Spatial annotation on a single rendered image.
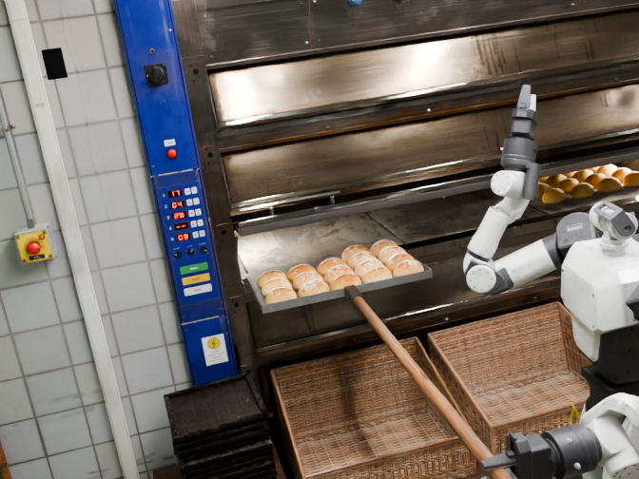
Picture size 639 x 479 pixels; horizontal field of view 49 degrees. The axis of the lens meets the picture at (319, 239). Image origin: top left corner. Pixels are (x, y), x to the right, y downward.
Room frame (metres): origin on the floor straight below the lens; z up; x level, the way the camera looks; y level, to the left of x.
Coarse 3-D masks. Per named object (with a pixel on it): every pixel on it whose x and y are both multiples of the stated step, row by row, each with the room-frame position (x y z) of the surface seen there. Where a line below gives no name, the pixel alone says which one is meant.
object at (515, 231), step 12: (624, 204) 2.55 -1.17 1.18; (636, 204) 2.56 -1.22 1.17; (540, 216) 2.53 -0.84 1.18; (552, 216) 2.51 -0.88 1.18; (564, 216) 2.50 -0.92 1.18; (516, 228) 2.45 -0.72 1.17; (528, 228) 2.46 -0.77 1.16; (540, 228) 2.47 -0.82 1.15; (552, 228) 2.49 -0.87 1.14; (420, 240) 2.43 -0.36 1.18; (432, 240) 2.42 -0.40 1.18; (444, 240) 2.40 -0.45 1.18; (456, 240) 2.40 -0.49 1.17; (468, 240) 2.41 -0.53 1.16; (408, 252) 2.36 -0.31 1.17; (420, 252) 2.37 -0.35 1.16; (432, 252) 2.38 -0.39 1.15
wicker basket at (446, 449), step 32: (352, 352) 2.27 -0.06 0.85; (384, 352) 2.29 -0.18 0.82; (416, 352) 2.30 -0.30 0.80; (288, 384) 2.21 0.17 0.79; (320, 384) 2.23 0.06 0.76; (384, 384) 2.26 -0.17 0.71; (416, 384) 2.27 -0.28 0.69; (288, 416) 2.18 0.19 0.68; (320, 416) 2.19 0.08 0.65; (352, 416) 2.21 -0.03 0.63; (416, 416) 2.22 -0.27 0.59; (288, 448) 2.01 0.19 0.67; (320, 448) 2.10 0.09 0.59; (352, 448) 2.08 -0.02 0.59; (384, 448) 2.06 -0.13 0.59; (416, 448) 1.83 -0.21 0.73; (448, 448) 1.85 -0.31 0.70
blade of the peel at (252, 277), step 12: (312, 264) 2.32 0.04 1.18; (384, 264) 2.23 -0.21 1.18; (252, 276) 2.29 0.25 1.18; (408, 276) 2.06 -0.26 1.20; (420, 276) 2.07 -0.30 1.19; (432, 276) 2.08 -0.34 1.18; (252, 288) 2.15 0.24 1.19; (360, 288) 2.03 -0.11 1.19; (372, 288) 2.03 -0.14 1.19; (288, 300) 1.98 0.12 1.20; (300, 300) 1.99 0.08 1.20; (312, 300) 2.00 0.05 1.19; (264, 312) 1.96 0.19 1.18
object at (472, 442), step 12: (360, 300) 1.89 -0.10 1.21; (360, 312) 1.85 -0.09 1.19; (372, 312) 1.81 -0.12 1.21; (372, 324) 1.75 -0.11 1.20; (384, 336) 1.66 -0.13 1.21; (396, 348) 1.58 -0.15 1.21; (408, 360) 1.51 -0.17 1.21; (408, 372) 1.48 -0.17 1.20; (420, 372) 1.45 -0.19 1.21; (420, 384) 1.41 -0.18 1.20; (432, 384) 1.39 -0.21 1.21; (432, 396) 1.35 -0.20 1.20; (444, 408) 1.29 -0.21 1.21; (456, 420) 1.24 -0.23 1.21; (456, 432) 1.21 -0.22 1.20; (468, 432) 1.19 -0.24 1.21; (468, 444) 1.17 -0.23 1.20; (480, 444) 1.15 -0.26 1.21; (480, 456) 1.12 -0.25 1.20; (492, 456) 1.11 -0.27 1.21
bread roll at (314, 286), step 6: (306, 282) 2.04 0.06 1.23; (312, 282) 2.03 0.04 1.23; (318, 282) 2.03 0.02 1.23; (324, 282) 2.04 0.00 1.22; (300, 288) 2.02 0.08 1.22; (306, 288) 2.01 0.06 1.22; (312, 288) 2.01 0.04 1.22; (318, 288) 2.02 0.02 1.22; (324, 288) 2.02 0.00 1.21; (300, 294) 2.01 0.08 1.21; (306, 294) 2.01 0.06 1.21; (312, 294) 2.01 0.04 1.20
